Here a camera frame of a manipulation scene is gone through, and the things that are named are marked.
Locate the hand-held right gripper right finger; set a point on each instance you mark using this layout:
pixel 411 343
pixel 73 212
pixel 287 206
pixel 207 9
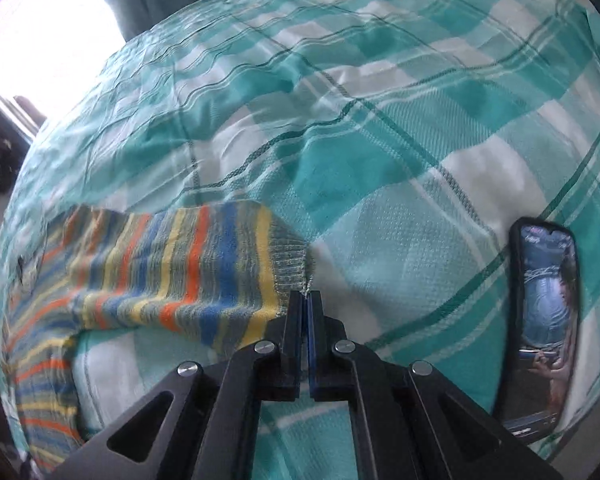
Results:
pixel 316 350

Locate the striped knit sweater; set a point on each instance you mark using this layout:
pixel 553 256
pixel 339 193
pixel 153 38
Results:
pixel 180 270

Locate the teal checkered bedsheet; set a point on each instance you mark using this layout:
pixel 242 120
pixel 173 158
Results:
pixel 380 160

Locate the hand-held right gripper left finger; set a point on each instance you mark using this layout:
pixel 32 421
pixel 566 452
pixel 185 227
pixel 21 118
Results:
pixel 294 340

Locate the bright window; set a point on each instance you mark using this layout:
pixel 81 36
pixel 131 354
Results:
pixel 45 35

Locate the black smartphone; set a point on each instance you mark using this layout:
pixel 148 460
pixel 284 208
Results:
pixel 540 310

